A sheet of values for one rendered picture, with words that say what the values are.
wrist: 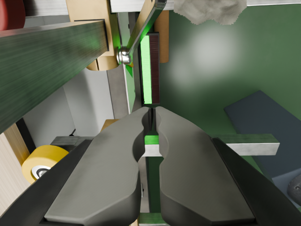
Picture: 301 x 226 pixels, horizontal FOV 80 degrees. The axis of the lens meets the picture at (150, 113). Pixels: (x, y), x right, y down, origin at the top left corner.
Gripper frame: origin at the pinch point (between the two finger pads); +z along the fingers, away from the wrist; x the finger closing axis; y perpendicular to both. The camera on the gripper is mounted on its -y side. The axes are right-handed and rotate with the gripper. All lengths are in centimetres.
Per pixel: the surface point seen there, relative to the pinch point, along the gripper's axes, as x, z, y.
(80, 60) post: -6.1, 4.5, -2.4
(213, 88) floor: 36, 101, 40
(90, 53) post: -6.1, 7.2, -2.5
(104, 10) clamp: -5.8, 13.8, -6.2
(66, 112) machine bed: -28, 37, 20
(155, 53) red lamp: 0.0, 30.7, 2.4
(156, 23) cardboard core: 0, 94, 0
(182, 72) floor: 15, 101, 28
